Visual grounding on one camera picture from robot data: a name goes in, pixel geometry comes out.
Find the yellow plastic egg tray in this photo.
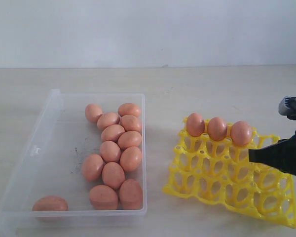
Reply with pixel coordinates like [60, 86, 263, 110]
[163, 129, 296, 229]

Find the brown egg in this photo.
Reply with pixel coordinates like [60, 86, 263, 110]
[186, 113, 205, 137]
[118, 103, 142, 117]
[89, 185, 119, 210]
[117, 131, 142, 150]
[32, 196, 69, 211]
[100, 141, 121, 162]
[97, 112, 120, 130]
[82, 154, 104, 182]
[102, 162, 125, 190]
[230, 120, 253, 147]
[101, 124, 125, 142]
[119, 179, 143, 210]
[120, 115, 142, 133]
[119, 146, 143, 172]
[207, 117, 228, 141]
[85, 104, 103, 123]

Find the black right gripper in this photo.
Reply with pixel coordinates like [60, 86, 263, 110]
[248, 131, 296, 176]

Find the clear plastic storage box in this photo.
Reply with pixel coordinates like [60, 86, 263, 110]
[0, 89, 148, 237]

